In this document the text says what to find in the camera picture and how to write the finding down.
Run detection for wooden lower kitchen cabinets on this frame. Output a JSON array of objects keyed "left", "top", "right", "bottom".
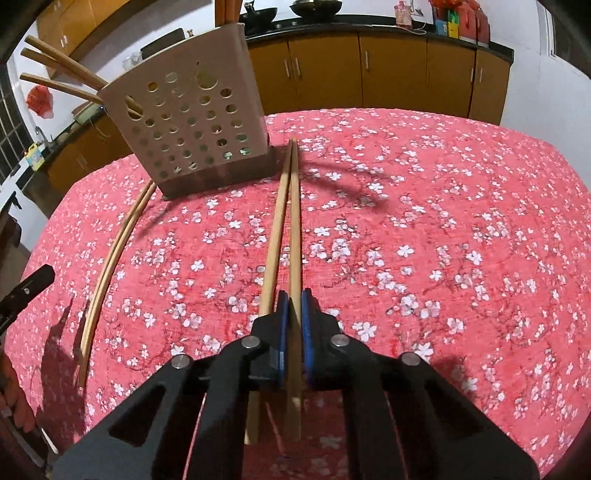
[{"left": 46, "top": 32, "right": 513, "bottom": 195}]

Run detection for dark cutting board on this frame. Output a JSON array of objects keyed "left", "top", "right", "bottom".
[{"left": 141, "top": 28, "right": 185, "bottom": 61}]

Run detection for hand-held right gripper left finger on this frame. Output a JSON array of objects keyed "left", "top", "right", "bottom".
[{"left": 46, "top": 290, "right": 291, "bottom": 480}]

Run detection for wooden kitchen cabinets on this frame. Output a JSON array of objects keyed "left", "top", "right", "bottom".
[
  {"left": 46, "top": 32, "right": 513, "bottom": 195},
  {"left": 34, "top": 0, "right": 134, "bottom": 56}
]

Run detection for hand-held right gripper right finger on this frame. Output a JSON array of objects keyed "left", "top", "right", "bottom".
[{"left": 301, "top": 288, "right": 541, "bottom": 480}]

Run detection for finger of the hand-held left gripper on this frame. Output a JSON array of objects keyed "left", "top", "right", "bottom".
[{"left": 0, "top": 265, "right": 56, "bottom": 335}]

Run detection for black kitchen countertop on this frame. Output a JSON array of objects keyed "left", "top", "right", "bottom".
[{"left": 0, "top": 14, "right": 515, "bottom": 217}]

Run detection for red gift boxes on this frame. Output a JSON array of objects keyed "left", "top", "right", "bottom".
[{"left": 429, "top": 0, "right": 490, "bottom": 47}]

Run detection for black wok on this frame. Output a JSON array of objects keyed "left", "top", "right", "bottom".
[{"left": 242, "top": 0, "right": 278, "bottom": 24}]

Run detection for red floral tablecloth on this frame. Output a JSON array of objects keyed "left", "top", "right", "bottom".
[{"left": 16, "top": 108, "right": 585, "bottom": 480}]

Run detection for red plastic bag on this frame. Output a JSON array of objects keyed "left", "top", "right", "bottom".
[{"left": 26, "top": 85, "right": 54, "bottom": 118}]

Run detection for beige perforated utensil holder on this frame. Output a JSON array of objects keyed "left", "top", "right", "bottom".
[{"left": 97, "top": 23, "right": 278, "bottom": 199}]

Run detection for black pot with lid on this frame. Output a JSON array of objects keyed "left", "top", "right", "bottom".
[{"left": 290, "top": 0, "right": 343, "bottom": 17}]

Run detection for person's left hand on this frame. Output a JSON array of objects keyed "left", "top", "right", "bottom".
[{"left": 0, "top": 355, "right": 38, "bottom": 435}]

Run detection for wooden upper kitchen cabinets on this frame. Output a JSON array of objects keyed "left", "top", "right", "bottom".
[{"left": 34, "top": 0, "right": 134, "bottom": 56}]

